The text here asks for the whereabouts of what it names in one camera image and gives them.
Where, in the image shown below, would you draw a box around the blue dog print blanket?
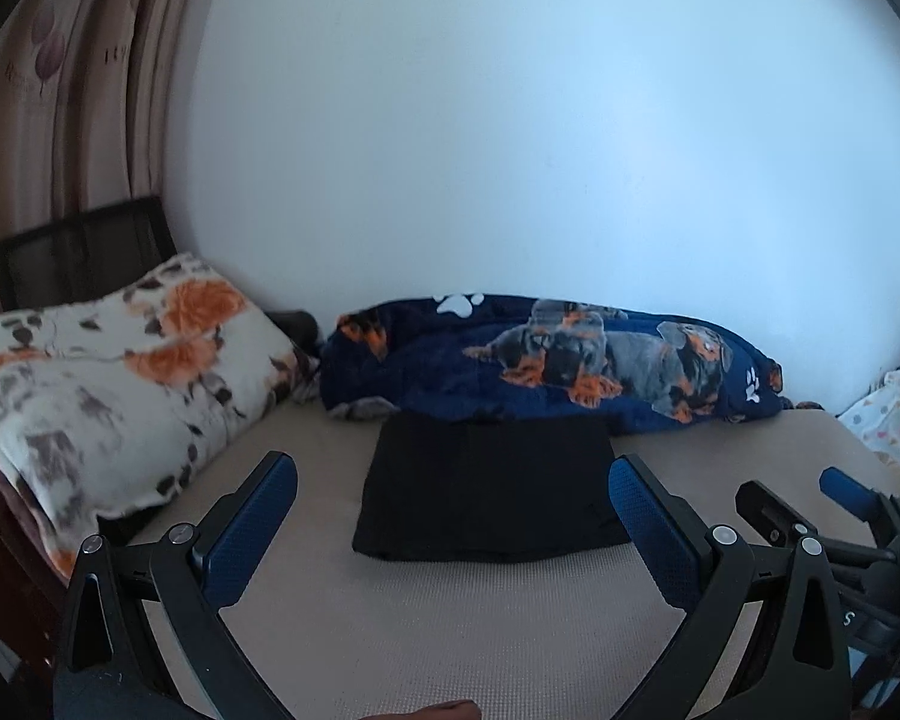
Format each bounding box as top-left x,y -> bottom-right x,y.
320,293 -> 790,434

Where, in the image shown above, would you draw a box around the pink floral curtain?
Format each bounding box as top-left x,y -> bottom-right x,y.
0,0 -> 236,317

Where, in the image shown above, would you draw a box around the person's right hand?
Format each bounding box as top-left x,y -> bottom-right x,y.
364,699 -> 482,720

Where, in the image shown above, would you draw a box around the black pants with orange lining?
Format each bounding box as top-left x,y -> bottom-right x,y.
352,413 -> 629,564

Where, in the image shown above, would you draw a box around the white orange floral pillow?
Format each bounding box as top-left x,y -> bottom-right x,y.
0,254 -> 317,577

